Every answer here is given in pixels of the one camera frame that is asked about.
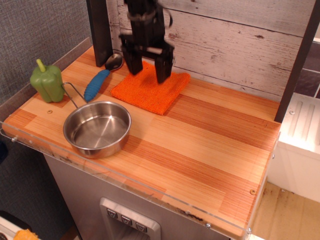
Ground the dark grey right post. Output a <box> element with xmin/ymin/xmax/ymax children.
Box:
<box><xmin>274</xmin><ymin>0</ymin><xmax>320</xmax><ymax>123</ymax></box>

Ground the yellow object at corner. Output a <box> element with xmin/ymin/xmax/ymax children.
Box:
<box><xmin>13</xmin><ymin>229</ymin><xmax>39</xmax><ymax>240</ymax></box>

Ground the silver button panel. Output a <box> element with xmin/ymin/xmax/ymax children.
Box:
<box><xmin>99</xmin><ymin>197</ymin><xmax>162</xmax><ymax>240</ymax></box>

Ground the dark grey post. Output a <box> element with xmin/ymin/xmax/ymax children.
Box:
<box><xmin>86</xmin><ymin>0</ymin><xmax>113</xmax><ymax>67</ymax></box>
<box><xmin>274</xmin><ymin>0</ymin><xmax>320</xmax><ymax>123</ymax></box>

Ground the blue handled metal spoon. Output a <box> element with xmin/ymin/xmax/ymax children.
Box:
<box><xmin>84</xmin><ymin>53</ymin><xmax>123</xmax><ymax>102</ymax></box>

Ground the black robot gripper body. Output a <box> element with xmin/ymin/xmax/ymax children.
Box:
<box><xmin>119</xmin><ymin>12</ymin><xmax>174</xmax><ymax>61</ymax></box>

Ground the grey toy cabinet front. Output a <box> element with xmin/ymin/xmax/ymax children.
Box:
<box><xmin>44</xmin><ymin>155</ymin><xmax>227</xmax><ymax>240</ymax></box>

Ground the orange knitted rag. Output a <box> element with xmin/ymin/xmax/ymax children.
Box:
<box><xmin>110</xmin><ymin>61</ymin><xmax>191</xmax><ymax>115</ymax></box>

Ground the stainless steel pot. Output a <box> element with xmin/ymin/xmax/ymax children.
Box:
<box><xmin>61</xmin><ymin>82</ymin><xmax>132</xmax><ymax>160</ymax></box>

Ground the clear acrylic edge guard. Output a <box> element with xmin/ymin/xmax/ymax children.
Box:
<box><xmin>3</xmin><ymin>119</ymin><xmax>271</xmax><ymax>240</ymax></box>

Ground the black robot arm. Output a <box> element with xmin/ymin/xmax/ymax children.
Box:
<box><xmin>119</xmin><ymin>0</ymin><xmax>175</xmax><ymax>84</ymax></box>

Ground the green toy bell pepper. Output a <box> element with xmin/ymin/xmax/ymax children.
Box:
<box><xmin>30</xmin><ymin>58</ymin><xmax>65</xmax><ymax>103</ymax></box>

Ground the dark grey left post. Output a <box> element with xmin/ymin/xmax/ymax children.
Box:
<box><xmin>86</xmin><ymin>0</ymin><xmax>113</xmax><ymax>67</ymax></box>

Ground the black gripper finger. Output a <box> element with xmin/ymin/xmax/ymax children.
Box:
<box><xmin>154</xmin><ymin>51</ymin><xmax>174</xmax><ymax>84</ymax></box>
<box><xmin>121</xmin><ymin>46</ymin><xmax>143</xmax><ymax>75</ymax></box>

